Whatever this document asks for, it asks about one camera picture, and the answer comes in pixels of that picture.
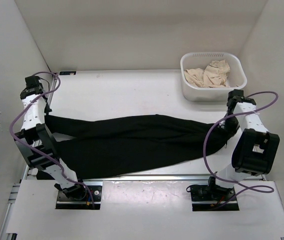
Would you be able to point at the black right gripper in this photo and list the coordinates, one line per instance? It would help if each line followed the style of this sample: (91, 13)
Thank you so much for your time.
(230, 130)

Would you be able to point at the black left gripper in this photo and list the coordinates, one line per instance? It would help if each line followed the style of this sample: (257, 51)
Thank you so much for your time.
(47, 109)

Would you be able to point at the black trousers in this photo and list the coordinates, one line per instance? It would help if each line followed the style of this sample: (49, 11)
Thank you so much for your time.
(113, 147)

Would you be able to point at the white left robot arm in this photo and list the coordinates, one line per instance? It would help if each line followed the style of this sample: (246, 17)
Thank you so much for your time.
(37, 144)

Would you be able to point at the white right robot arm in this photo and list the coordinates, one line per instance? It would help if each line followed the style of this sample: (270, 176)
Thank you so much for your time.
(255, 151)

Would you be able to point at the beige trousers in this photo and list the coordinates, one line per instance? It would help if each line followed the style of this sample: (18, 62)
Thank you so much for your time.
(213, 76)

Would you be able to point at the dark label sticker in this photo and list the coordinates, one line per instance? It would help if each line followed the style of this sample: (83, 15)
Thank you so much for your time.
(67, 73)

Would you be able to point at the white plastic laundry basket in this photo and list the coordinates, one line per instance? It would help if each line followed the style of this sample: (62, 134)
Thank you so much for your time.
(236, 79)

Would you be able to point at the aluminium table edge rail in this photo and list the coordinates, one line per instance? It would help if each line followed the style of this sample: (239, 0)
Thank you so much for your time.
(153, 177)

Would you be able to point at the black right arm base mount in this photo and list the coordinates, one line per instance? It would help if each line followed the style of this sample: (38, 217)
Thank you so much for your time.
(206, 198)

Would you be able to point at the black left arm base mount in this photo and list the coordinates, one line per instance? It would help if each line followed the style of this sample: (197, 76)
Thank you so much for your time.
(78, 198)

